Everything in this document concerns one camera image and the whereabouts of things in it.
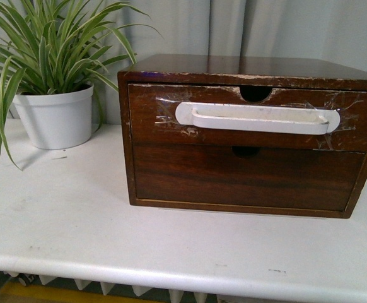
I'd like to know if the wooden drawer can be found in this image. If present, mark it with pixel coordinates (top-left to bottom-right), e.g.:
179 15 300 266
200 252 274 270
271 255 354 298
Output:
128 83 367 152
133 143 365 213

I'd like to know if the white drawer handle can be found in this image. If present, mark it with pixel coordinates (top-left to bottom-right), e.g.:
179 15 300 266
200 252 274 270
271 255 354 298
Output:
175 102 341 135

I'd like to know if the dark wooden drawer cabinet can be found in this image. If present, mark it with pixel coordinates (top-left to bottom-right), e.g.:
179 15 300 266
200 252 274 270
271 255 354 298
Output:
118 54 367 218

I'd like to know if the white plant pot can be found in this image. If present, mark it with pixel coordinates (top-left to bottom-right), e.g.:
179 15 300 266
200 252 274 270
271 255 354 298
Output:
13 86 93 150

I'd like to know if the green spider plant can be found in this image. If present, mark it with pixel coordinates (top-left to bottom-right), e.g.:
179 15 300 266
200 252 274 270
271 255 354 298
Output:
0 0 161 172

